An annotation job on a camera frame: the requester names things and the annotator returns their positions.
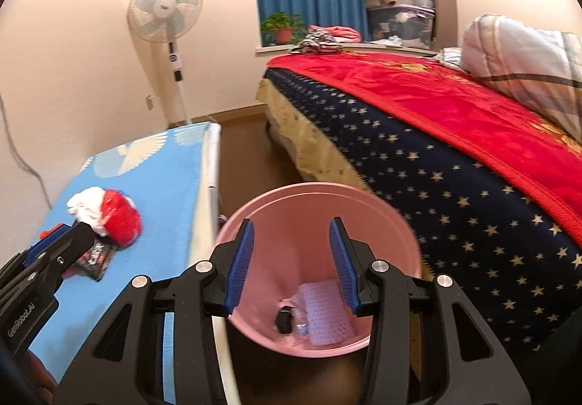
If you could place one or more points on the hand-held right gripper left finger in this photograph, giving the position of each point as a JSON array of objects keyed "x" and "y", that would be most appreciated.
[{"x": 241, "y": 268}]

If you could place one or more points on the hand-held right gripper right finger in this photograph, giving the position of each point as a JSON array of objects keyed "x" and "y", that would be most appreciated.
[{"x": 343, "y": 268}]

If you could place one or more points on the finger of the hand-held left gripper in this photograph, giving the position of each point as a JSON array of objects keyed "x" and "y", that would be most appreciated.
[
  {"x": 59, "y": 257},
  {"x": 36, "y": 252}
]

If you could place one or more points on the black snack packet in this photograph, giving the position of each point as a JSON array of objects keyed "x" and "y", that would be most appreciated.
[{"x": 95, "y": 257}]

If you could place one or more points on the pink plastic bin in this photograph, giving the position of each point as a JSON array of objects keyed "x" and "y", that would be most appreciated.
[{"x": 291, "y": 227}]

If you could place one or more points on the red and white bag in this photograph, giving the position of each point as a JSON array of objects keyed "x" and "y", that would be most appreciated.
[{"x": 118, "y": 216}]

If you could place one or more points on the person's left hand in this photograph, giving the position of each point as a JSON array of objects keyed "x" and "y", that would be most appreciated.
[{"x": 38, "y": 382}]

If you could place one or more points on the white bubble wrap sheet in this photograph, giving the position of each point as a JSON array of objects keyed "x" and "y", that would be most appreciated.
[{"x": 325, "y": 314}]

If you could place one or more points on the small black lump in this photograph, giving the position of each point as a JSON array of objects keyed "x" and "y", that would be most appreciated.
[{"x": 285, "y": 322}]

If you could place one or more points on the clear plastic scrap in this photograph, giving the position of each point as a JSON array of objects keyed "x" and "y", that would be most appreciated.
[{"x": 302, "y": 325}]

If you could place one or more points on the white table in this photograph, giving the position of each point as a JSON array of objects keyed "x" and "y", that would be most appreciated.
[{"x": 227, "y": 364}]

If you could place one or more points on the blue cloth with white fans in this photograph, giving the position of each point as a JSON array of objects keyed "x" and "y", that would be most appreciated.
[{"x": 159, "y": 205}]

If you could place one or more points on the bed with starry blanket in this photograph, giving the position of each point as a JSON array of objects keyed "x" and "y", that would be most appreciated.
[{"x": 432, "y": 195}]

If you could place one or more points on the tan bed sheet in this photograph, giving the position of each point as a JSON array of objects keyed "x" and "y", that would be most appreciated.
[{"x": 309, "y": 132}]

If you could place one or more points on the white fan plug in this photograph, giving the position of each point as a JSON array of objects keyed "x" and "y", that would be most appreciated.
[{"x": 149, "y": 101}]

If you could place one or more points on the red blanket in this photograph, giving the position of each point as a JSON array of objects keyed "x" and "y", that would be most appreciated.
[{"x": 409, "y": 95}]

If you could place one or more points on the striped cloth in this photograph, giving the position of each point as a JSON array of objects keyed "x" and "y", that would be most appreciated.
[{"x": 318, "y": 43}]

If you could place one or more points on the pink folded cloth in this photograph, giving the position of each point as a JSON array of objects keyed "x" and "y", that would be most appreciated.
[{"x": 338, "y": 32}]

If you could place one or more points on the potted green plant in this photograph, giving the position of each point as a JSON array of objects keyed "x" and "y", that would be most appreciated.
[{"x": 284, "y": 25}]

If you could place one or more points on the clear storage box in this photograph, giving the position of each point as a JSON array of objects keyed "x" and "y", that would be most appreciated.
[{"x": 400, "y": 23}]

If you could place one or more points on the white standing fan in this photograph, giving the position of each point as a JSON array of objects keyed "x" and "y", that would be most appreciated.
[{"x": 164, "y": 7}]

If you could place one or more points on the striped pillow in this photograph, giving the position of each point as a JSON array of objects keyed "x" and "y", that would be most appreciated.
[{"x": 523, "y": 59}]

